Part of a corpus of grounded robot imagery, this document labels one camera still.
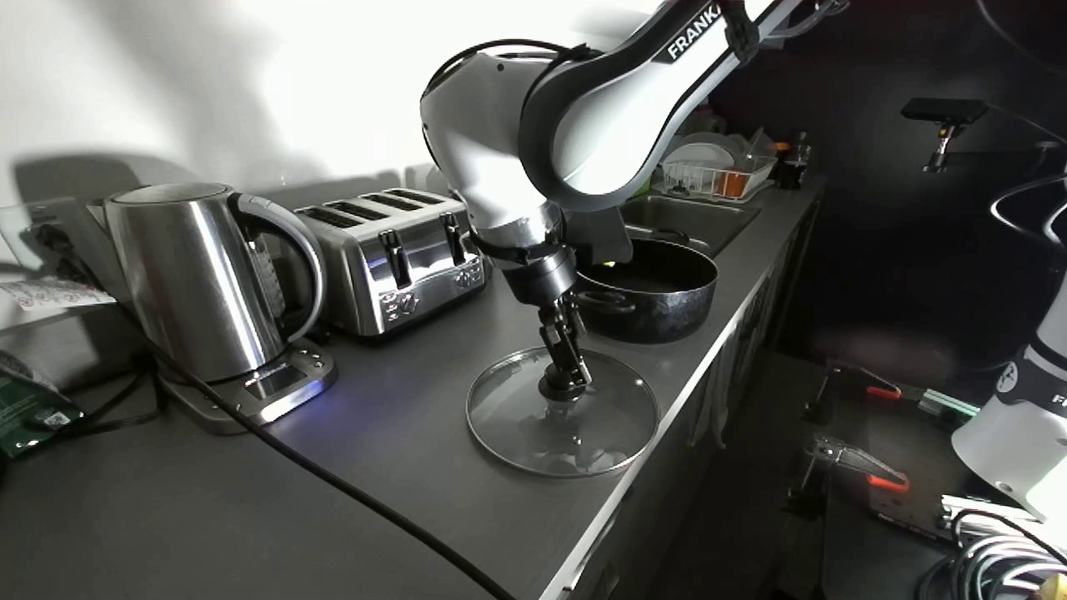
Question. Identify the stainless steel electric kettle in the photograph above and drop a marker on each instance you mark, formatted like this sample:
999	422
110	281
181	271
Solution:
191	271

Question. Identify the orange handled clamp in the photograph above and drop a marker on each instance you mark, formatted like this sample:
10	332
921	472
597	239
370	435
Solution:
835	461
875	393

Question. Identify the glass pot lid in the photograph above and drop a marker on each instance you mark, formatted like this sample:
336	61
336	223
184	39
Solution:
579	435

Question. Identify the orange handled clamp upper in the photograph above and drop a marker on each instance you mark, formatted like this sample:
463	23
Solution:
875	393

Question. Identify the black cooking pot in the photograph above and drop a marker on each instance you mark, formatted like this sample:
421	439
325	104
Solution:
657	295

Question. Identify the stainless steel double sink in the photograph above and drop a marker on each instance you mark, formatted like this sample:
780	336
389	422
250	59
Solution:
688	223

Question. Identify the dish rack with dishes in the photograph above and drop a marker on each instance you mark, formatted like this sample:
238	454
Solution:
723	169

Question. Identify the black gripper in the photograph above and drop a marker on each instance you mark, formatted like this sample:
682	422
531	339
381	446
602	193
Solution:
543	275

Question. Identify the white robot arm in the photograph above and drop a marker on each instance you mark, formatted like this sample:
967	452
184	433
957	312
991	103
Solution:
546	142

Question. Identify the stainless steel four-slot toaster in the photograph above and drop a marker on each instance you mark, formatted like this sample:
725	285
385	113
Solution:
390	258

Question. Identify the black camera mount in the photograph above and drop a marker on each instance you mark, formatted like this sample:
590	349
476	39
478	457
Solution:
951	119

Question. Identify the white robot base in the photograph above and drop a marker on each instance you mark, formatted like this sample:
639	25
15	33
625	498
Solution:
1018	441

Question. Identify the orange handled clamp lower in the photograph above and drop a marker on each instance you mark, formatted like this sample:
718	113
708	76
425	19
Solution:
835	461

